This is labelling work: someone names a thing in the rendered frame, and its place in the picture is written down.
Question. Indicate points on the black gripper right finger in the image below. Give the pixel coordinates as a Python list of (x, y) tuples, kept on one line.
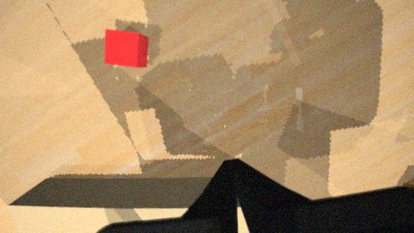
[(269, 207)]

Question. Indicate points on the red square block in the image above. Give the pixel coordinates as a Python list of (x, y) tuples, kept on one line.
[(125, 48)]

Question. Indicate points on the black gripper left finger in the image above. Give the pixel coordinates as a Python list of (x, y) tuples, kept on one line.
[(215, 211)]

